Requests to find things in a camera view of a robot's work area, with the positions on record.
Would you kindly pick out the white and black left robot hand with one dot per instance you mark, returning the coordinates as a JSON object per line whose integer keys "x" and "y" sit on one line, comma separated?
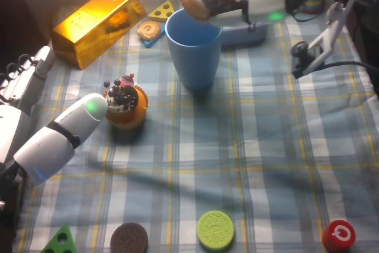
{"x": 59, "y": 143}

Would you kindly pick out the chocolate berry orange cupcake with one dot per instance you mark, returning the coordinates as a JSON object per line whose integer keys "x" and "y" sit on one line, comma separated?
{"x": 127, "y": 113}

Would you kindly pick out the blue plastic cup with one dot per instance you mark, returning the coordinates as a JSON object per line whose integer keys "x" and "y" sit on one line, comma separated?
{"x": 194, "y": 57}

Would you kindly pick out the grey-blue glasses case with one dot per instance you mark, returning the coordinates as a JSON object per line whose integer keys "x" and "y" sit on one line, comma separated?
{"x": 244, "y": 38}

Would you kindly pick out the green triangle block with holes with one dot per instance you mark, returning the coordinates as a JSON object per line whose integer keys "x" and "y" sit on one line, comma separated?
{"x": 59, "y": 244}

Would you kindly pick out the yellow triangle block with holes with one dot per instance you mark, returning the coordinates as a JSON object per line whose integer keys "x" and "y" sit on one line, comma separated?
{"x": 161, "y": 11}

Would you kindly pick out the brown sandwich cookie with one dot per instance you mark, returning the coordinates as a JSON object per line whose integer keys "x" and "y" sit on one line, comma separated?
{"x": 129, "y": 239}

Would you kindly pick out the round flower-shaped biscuit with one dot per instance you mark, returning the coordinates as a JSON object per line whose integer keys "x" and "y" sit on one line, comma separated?
{"x": 149, "y": 30}

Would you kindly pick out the small blue block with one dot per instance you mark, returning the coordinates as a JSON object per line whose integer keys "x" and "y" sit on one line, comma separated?
{"x": 150, "y": 43}

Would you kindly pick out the gold bar box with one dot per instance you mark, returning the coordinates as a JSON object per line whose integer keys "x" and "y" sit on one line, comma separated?
{"x": 94, "y": 25}

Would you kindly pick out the blue plaid tablecloth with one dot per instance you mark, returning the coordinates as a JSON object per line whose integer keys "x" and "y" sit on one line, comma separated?
{"x": 237, "y": 152}

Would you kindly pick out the green sandwich cookie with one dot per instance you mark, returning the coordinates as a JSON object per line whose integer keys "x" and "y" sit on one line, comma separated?
{"x": 216, "y": 230}

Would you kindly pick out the red cylinder with white symbol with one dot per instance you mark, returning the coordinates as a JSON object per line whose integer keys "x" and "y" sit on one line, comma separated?
{"x": 338, "y": 235}

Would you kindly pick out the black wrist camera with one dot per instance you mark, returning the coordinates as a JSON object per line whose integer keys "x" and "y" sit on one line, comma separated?
{"x": 302, "y": 51}

